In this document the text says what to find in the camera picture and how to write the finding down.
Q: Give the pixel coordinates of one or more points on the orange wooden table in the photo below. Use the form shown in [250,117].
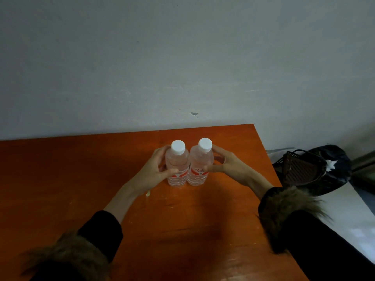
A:
[190,219]

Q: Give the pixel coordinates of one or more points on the black trash bin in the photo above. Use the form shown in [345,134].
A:
[337,178]

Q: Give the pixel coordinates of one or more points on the person's left hand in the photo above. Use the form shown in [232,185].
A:
[149,175]

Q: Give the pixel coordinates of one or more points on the person's left forearm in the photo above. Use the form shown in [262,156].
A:
[123,201]

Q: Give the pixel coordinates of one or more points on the white crumpled tissue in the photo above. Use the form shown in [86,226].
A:
[331,165]

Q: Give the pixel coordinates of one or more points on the person's right forearm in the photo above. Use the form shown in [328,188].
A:
[257,187]

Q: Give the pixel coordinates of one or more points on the person's right hand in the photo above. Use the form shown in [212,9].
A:
[234,168]

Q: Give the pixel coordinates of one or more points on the clear water bottle red label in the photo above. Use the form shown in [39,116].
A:
[200,159]
[178,158]

